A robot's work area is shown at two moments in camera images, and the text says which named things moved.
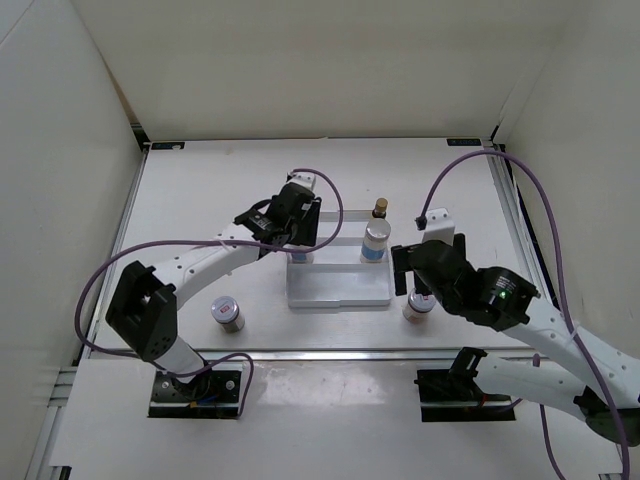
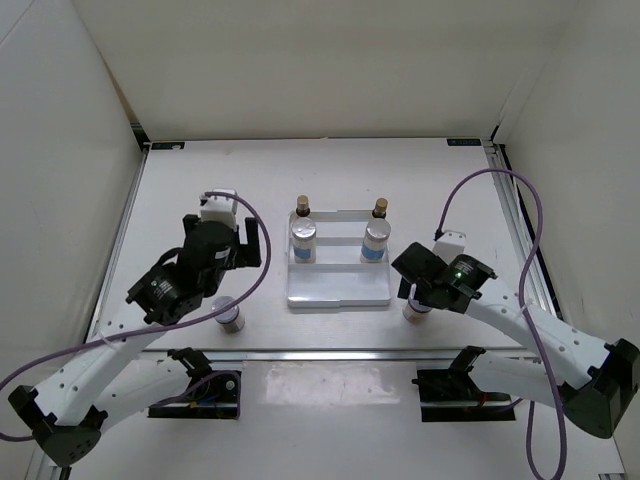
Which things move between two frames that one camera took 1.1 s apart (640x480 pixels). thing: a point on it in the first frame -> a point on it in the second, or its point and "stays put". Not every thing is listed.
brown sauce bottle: [380, 210] stays put
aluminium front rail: [321, 355] stays put
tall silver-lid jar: [375, 241] stays put
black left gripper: [307, 235] -> [252, 258]
